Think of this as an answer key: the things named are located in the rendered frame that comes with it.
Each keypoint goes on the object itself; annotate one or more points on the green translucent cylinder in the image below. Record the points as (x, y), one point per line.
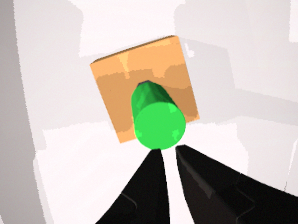
(158, 121)

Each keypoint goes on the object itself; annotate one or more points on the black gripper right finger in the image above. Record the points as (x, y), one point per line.
(216, 194)

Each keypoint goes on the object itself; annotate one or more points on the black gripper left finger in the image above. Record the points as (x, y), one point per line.
(144, 199)

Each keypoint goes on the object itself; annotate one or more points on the orange square block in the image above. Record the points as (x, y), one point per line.
(159, 61)

